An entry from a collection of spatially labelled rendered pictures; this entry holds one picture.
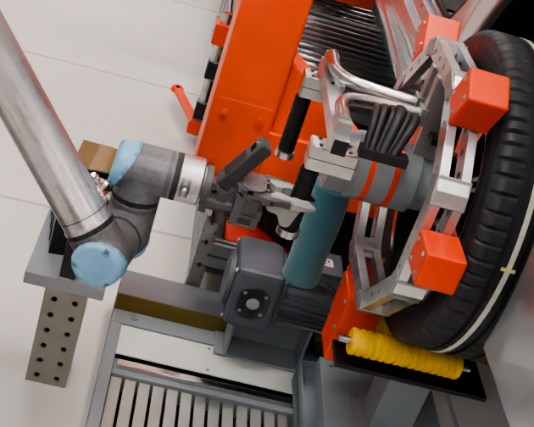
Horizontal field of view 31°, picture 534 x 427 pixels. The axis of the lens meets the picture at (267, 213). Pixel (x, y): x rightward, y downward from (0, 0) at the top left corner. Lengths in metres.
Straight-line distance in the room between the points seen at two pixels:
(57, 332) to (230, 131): 0.64
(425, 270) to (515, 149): 0.26
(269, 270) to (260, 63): 0.50
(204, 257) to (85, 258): 1.05
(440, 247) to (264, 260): 0.80
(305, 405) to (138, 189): 0.89
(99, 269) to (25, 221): 1.41
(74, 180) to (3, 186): 1.59
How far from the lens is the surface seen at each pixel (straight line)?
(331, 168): 1.76
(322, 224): 2.13
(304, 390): 2.49
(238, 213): 1.79
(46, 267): 2.11
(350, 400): 2.38
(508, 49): 1.88
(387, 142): 1.74
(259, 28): 2.32
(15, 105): 1.64
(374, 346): 2.05
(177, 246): 3.15
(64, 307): 2.36
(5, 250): 2.94
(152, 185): 1.76
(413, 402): 2.28
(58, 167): 1.66
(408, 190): 1.94
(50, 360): 2.46
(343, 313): 2.10
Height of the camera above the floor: 1.64
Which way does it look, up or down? 28 degrees down
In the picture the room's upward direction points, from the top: 19 degrees clockwise
